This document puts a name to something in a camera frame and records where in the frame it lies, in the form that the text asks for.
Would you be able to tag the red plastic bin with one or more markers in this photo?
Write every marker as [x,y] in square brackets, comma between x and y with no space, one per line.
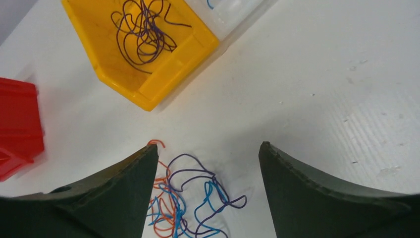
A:
[21,133]

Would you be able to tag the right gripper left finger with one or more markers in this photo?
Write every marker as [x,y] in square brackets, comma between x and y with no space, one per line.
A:
[112,203]

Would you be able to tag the clear plastic bin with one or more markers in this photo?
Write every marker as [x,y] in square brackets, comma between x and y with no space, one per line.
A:
[229,17]

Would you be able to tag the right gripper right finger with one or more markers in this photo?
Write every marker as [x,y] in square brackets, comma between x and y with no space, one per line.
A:
[306,202]

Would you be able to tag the orange plastic bin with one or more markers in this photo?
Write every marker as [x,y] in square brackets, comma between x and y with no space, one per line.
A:
[142,49]

